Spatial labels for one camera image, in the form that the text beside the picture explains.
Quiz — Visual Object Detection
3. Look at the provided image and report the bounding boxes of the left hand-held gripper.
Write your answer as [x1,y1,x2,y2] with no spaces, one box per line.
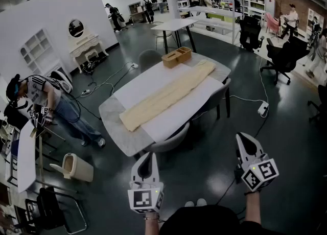
[127,152,165,215]

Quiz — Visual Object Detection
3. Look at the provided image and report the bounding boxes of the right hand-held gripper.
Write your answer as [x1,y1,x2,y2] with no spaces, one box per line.
[234,132,280,193]

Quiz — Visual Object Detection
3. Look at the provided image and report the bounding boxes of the cream yellow cloth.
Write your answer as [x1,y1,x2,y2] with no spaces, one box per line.
[119,59,217,133]

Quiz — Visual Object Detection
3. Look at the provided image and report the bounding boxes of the person's left forearm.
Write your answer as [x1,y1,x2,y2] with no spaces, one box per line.
[144,213,160,235]

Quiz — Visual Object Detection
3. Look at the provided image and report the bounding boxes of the person's right forearm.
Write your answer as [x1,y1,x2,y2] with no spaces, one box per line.
[245,192,262,223]

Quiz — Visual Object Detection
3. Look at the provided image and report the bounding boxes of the grey shell chair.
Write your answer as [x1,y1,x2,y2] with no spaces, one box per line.
[201,78,232,121]
[138,49,164,74]
[144,121,191,153]

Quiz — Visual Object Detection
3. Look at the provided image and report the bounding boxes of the beige trash bin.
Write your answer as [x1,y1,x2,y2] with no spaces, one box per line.
[50,153,95,183]

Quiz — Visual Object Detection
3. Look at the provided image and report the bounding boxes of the person's black clothing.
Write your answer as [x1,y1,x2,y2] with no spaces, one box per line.
[159,204,327,235]

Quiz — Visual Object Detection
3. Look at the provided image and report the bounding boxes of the white paper sheet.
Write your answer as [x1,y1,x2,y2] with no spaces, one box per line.
[113,60,226,143]

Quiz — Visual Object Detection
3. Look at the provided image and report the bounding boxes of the black folding chair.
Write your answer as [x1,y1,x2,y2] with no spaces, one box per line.
[24,186,88,235]

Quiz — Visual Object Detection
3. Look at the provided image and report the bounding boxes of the black office chair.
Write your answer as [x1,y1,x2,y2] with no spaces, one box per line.
[260,36,310,85]
[239,15,265,52]

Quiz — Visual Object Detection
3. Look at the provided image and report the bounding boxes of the wicker organizer basket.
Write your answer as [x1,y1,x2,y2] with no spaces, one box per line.
[161,46,193,69]

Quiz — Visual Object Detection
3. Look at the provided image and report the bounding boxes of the long white desk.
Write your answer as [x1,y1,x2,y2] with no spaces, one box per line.
[16,119,39,194]

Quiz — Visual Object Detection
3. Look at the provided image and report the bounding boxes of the pink armchair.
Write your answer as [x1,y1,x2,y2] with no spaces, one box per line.
[264,12,282,35]

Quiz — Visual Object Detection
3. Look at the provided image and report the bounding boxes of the cream vanity table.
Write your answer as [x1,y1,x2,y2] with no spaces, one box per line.
[68,33,109,74]

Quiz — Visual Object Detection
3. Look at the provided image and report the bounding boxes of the white metal shelving rack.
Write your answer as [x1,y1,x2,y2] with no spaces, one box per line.
[175,0,243,46]

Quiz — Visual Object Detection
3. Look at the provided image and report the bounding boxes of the white table black legs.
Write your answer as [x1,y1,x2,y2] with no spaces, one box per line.
[150,18,200,54]

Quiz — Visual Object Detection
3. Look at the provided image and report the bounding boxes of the white shelf unit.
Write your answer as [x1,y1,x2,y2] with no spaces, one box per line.
[19,28,64,76]

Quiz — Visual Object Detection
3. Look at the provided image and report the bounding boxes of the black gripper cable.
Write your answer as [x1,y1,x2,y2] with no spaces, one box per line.
[216,177,237,207]

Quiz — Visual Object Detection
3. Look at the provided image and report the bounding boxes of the white power cable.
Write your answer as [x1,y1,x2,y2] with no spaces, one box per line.
[222,57,270,107]

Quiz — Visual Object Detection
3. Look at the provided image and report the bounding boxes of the white floor cable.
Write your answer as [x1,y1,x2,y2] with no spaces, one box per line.
[81,62,133,98]

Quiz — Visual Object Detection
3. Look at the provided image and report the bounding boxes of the black cable tangle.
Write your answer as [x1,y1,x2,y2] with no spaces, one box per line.
[81,60,108,75]

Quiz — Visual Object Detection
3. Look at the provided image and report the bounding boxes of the wire frame chair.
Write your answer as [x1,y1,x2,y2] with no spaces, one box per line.
[155,28,177,49]

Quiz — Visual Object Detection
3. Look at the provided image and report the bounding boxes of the round wall mirror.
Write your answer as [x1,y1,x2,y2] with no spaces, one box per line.
[68,18,85,38]

